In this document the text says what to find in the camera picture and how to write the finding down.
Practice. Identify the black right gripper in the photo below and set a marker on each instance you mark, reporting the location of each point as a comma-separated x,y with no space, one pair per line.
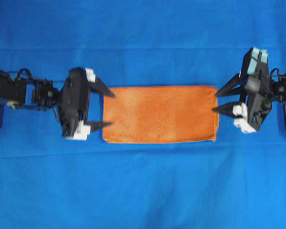
254,103

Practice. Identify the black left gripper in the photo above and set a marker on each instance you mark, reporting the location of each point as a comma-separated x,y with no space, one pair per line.
74,103

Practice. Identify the orange towel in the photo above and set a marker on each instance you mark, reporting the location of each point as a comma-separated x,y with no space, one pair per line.
161,114

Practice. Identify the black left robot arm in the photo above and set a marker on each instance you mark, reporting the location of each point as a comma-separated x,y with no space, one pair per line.
27,92

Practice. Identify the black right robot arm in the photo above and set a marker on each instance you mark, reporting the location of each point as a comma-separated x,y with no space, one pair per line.
277,87

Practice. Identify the blue table cloth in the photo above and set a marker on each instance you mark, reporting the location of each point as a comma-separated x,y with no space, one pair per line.
48,182

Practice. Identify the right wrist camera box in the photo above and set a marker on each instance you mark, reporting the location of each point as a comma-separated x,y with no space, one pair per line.
255,62

